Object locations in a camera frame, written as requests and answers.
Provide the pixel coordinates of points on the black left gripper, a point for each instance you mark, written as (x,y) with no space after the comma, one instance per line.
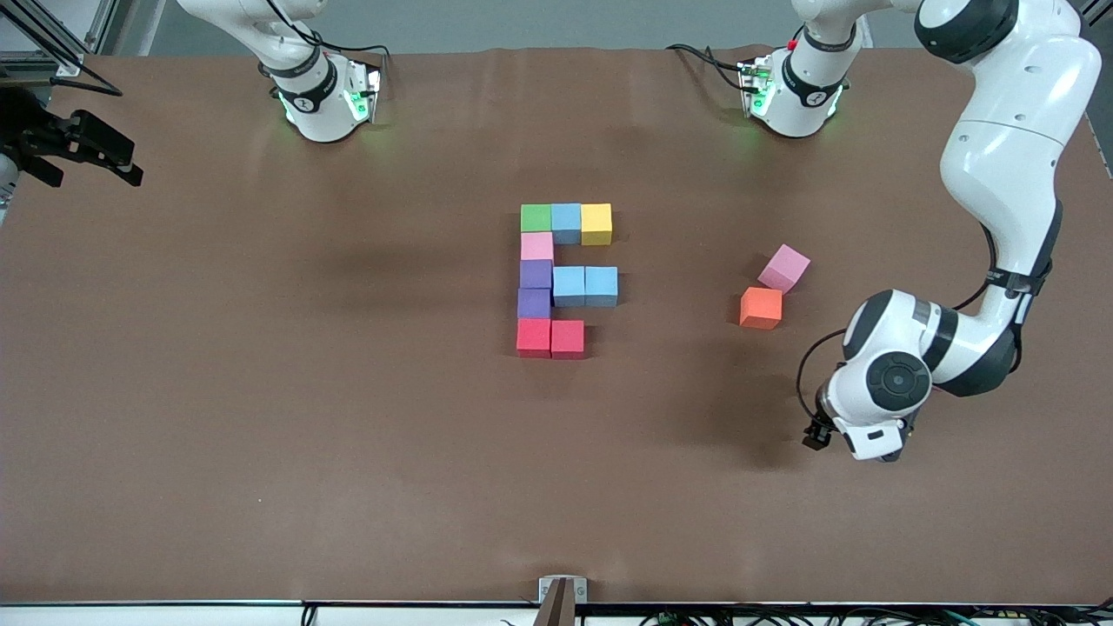
(818,432)

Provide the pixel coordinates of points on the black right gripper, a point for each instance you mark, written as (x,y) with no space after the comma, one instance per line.
(35,137)

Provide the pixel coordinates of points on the light blue foam cube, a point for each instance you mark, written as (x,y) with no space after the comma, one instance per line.
(601,286)
(569,285)
(566,222)

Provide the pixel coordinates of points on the red foam cube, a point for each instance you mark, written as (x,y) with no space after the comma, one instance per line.
(567,339)
(533,337)

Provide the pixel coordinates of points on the yellow foam cube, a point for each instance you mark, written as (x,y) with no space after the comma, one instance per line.
(596,224)

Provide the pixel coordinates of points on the purple foam cube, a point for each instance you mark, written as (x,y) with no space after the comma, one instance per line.
(534,303)
(536,274)

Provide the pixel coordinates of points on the pink foam cube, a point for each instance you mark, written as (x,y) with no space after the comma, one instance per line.
(536,246)
(783,268)

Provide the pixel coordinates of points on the green foam cube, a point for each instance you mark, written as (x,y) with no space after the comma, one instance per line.
(536,217)

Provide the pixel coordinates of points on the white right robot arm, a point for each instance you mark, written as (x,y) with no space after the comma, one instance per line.
(304,96)

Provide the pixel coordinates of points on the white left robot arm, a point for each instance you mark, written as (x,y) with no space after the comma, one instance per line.
(1017,174)

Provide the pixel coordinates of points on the orange foam cube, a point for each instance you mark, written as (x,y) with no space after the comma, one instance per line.
(761,308)

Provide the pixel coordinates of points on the brown table cover sheet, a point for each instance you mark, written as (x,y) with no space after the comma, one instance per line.
(174,478)

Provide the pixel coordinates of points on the aluminium frame profile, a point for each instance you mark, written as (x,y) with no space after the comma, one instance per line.
(69,63)
(1078,26)

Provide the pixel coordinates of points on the grey metal bracket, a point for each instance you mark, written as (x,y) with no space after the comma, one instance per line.
(543,589)

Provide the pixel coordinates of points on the white table edge rail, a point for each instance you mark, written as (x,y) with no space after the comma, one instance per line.
(130,616)

